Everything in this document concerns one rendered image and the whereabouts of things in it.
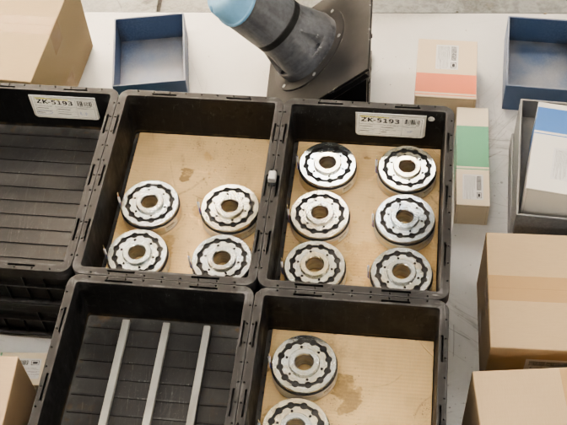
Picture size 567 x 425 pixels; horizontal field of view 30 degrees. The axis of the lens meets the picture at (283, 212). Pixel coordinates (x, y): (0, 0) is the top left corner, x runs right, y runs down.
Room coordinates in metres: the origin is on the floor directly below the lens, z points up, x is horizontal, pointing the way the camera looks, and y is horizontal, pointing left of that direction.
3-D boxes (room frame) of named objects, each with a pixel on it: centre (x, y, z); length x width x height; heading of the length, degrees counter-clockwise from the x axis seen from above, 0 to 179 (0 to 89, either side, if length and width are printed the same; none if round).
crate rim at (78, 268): (1.12, 0.16, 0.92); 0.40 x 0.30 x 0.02; 170
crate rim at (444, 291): (1.06, -0.13, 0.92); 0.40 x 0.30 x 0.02; 170
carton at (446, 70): (1.47, -0.35, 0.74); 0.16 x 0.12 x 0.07; 169
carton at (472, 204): (1.26, -0.37, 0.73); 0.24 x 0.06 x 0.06; 171
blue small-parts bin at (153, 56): (1.60, 0.25, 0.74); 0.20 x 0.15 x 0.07; 1
